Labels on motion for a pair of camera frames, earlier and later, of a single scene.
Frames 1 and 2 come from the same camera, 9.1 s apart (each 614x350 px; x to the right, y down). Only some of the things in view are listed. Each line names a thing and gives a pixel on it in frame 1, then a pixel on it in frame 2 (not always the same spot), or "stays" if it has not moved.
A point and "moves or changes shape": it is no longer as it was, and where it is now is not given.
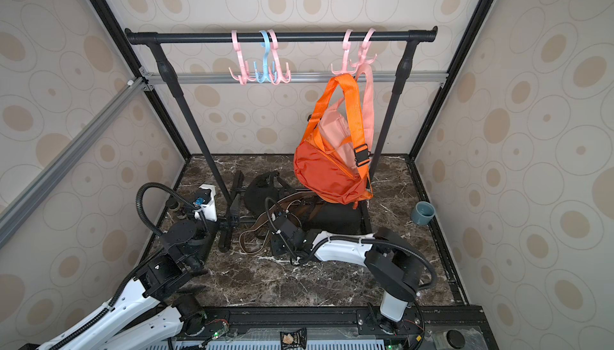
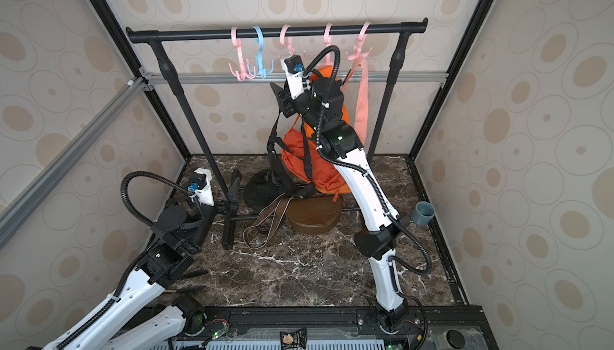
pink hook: [346, 44] → [327, 37]
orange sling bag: [336, 148] moves or changes shape
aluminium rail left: [43, 182] stays
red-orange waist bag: [328, 176] moves or changes shape
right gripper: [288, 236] → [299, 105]
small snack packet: [297, 339] stays
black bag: [265, 190] stays
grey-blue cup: [422, 212] stays
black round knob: [455, 339] stays
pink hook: [274, 41] → [289, 43]
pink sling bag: [325, 133] moves or changes shape
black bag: [338, 218] → [283, 157]
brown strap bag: [255, 237] stays
